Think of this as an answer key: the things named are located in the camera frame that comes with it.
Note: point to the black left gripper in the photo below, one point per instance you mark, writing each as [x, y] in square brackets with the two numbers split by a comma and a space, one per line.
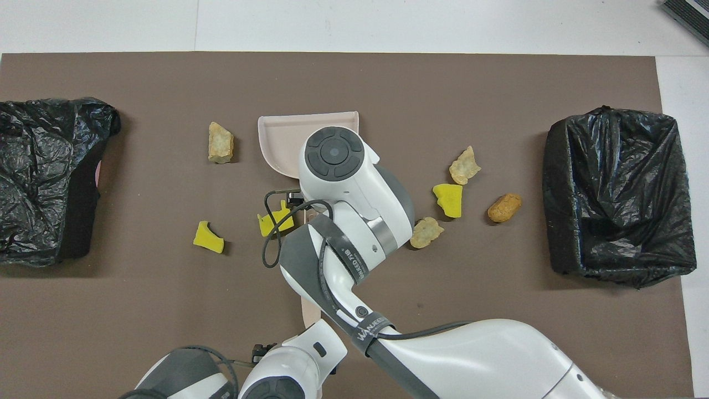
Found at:
[263, 351]

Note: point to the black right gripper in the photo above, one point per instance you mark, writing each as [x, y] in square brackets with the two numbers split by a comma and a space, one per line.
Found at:
[294, 197]

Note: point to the yellow sponge piece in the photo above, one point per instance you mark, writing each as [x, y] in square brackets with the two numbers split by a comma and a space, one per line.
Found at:
[450, 200]
[275, 223]
[207, 238]

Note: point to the beige plastic dustpan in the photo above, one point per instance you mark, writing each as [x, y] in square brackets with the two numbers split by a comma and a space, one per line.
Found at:
[282, 138]

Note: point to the beige hand brush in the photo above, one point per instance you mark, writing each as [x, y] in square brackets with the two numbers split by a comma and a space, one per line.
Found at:
[311, 310]

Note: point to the beige rock chunk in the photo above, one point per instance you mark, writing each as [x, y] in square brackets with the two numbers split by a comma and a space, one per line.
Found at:
[464, 166]
[220, 143]
[425, 233]

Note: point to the orange brown bread nugget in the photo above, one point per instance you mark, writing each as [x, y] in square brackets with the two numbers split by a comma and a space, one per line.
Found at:
[504, 208]

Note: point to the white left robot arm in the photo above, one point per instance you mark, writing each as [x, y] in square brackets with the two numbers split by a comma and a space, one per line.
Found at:
[299, 354]

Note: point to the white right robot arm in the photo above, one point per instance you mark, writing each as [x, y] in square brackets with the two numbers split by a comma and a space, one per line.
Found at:
[354, 188]

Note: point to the pink bin covered black bag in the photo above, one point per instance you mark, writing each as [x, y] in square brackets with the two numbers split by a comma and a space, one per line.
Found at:
[39, 166]

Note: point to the open black bag lined bin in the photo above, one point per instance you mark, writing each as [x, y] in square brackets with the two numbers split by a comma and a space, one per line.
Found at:
[620, 183]

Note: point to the brown table mat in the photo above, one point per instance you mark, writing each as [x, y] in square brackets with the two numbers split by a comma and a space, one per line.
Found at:
[111, 299]

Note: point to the dark ribbed panel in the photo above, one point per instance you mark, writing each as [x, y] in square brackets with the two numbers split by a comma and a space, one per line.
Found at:
[689, 14]

